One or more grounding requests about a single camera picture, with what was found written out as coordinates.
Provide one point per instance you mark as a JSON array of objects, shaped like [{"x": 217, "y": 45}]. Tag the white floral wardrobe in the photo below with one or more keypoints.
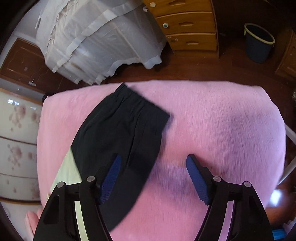
[{"x": 18, "y": 139}]

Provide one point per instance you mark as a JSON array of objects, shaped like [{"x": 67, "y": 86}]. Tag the black pants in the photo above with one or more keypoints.
[{"x": 120, "y": 129}]

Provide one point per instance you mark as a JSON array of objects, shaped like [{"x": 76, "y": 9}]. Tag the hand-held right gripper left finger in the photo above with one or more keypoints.
[{"x": 111, "y": 178}]

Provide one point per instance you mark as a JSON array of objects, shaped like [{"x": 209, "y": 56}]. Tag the light green cloth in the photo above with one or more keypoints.
[{"x": 67, "y": 169}]

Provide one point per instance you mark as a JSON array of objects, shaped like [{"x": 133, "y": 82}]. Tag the wooden drawer cabinet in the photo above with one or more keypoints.
[{"x": 185, "y": 30}]

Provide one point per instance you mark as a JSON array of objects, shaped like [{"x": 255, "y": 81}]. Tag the pink blanket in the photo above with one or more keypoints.
[{"x": 219, "y": 129}]

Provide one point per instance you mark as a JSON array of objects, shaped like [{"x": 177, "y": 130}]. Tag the pink cloth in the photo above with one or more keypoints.
[{"x": 31, "y": 222}]

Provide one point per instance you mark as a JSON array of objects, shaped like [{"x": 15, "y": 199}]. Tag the dark blue bucket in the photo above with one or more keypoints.
[{"x": 257, "y": 49}]

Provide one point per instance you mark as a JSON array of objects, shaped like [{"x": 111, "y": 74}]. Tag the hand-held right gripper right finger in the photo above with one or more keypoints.
[{"x": 198, "y": 178}]

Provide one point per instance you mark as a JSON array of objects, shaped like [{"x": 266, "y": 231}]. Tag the white chair frame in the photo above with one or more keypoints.
[{"x": 291, "y": 130}]

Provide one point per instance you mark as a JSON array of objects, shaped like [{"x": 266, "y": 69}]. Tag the brown wooden door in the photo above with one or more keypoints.
[{"x": 20, "y": 62}]

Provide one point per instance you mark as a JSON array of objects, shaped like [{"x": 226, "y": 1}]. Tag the small wooden cabinet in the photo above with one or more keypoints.
[{"x": 288, "y": 62}]

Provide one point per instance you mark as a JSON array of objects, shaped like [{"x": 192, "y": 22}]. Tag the blue object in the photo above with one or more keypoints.
[{"x": 278, "y": 235}]

